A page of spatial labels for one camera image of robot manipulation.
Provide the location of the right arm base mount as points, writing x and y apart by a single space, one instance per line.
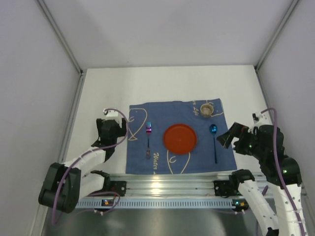
229 188

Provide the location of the blue embroidered cloth placemat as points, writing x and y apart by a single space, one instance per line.
163 115

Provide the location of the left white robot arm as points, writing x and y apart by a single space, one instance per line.
68 182

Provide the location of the left aluminium frame post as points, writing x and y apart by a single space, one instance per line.
58 33

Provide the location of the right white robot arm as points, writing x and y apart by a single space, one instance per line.
284 179

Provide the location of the right aluminium frame post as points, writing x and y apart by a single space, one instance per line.
277 33

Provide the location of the perforated cable duct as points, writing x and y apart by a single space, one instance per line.
125 203

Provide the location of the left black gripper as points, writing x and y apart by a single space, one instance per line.
108 123

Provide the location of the blue metallic spoon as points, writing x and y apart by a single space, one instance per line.
213 131

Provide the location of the red round plate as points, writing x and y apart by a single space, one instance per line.
179 139

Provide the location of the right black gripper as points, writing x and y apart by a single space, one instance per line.
236 137

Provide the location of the aluminium frame post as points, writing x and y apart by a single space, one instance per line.
58 33
277 33

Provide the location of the speckled ceramic cup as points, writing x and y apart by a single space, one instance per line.
206 110

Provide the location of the aluminium mounting rail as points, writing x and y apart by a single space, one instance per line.
169 186

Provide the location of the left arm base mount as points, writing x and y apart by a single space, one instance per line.
110 188

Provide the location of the pink metallic fork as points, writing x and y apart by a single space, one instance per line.
148 132

